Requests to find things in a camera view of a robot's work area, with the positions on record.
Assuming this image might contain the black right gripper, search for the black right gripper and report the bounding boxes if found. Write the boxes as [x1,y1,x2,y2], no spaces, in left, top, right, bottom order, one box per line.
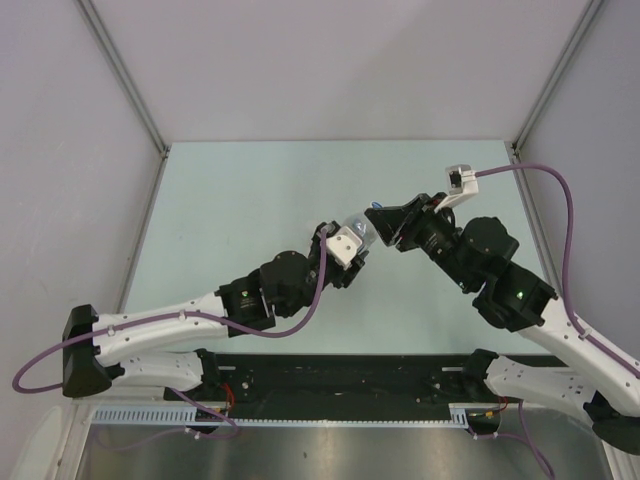
[364,192,476,291]

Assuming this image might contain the clear bottle blue green label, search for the clear bottle blue green label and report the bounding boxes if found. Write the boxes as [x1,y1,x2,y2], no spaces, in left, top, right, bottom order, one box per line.
[343,211,379,253]

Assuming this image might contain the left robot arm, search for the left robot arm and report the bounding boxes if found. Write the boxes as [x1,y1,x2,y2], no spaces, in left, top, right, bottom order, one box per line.
[62,216,378,400]

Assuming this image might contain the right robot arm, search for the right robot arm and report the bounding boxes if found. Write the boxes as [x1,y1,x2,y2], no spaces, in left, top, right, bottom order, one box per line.
[365,194,639,455]

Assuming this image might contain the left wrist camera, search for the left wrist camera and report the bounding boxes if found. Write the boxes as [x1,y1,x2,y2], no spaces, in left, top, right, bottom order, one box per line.
[326,226,364,269]

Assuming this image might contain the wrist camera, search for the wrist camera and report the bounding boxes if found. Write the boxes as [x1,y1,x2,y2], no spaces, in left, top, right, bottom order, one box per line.
[435,164,479,212]
[326,226,364,269]

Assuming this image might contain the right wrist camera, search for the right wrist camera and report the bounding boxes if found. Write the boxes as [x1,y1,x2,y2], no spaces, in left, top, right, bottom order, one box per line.
[435,164,479,212]

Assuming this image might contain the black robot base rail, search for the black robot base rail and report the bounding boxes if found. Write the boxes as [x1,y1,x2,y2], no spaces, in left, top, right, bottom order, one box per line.
[163,349,566,421]

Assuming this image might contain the white slotted cable duct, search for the white slotted cable duct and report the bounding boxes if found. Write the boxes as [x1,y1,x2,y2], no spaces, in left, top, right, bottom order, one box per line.
[91,405,469,429]

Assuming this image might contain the right aluminium frame post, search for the right aluminium frame post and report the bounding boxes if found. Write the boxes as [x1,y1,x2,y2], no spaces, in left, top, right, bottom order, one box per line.
[509,0,608,155]

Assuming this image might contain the aluminium frame post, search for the aluminium frame post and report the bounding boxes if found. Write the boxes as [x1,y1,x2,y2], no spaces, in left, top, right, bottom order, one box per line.
[73,0,169,158]
[509,0,608,155]

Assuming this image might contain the left aluminium frame post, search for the left aluminium frame post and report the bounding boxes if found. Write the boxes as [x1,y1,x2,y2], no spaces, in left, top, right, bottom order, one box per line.
[73,0,169,158]

